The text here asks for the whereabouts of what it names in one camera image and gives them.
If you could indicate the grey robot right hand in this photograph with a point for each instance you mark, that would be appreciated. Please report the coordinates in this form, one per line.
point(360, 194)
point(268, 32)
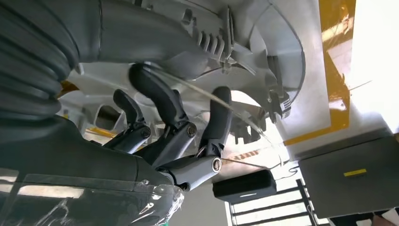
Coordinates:
point(140, 31)

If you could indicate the clear plastic film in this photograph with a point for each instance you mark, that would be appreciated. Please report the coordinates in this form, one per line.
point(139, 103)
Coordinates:
point(109, 206)

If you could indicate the black case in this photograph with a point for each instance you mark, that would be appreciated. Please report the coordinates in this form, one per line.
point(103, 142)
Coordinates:
point(244, 187)

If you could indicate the grey laptop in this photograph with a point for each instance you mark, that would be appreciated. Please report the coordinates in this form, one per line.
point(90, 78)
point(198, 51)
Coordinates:
point(343, 193)

